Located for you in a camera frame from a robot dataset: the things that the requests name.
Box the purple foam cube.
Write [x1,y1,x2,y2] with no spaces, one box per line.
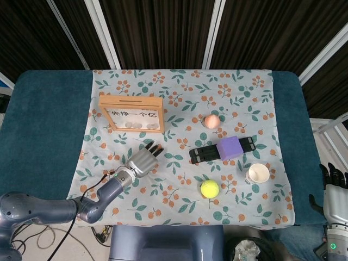
[216,136,244,161]

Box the black trash bin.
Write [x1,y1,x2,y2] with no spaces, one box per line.
[225,235,275,261]

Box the floral print tablecloth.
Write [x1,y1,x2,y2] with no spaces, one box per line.
[66,68,296,226]

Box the blue denim fabric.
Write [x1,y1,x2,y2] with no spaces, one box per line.
[265,224,327,261]

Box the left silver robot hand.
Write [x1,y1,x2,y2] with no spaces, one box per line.
[126,140,164,178]

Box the white partition post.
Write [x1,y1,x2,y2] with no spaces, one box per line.
[47,0,90,71]
[202,0,227,69]
[84,0,122,70]
[297,26,348,82]

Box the pink ball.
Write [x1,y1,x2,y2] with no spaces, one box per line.
[204,114,220,128]

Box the wooden frame money box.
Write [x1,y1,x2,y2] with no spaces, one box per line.
[98,94,165,134]

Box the white paper cup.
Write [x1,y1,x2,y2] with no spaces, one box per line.
[244,163,270,185]

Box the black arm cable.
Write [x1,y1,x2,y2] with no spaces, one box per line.
[54,170,120,245]

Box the teal table cover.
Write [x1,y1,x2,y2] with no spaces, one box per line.
[0,70,327,226]

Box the white metal rack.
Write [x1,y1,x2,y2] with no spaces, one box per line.
[309,115,348,166]

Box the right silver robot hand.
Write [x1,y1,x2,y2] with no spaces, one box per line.
[308,162,348,226]

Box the blue-grey robot torso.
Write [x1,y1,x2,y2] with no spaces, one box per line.
[108,225,226,261]

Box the yellow tennis ball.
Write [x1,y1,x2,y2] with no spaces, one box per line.
[200,179,220,198]

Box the black plug adapter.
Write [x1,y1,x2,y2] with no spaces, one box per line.
[91,225,111,245]

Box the white floor cable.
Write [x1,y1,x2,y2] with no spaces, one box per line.
[10,225,73,251]

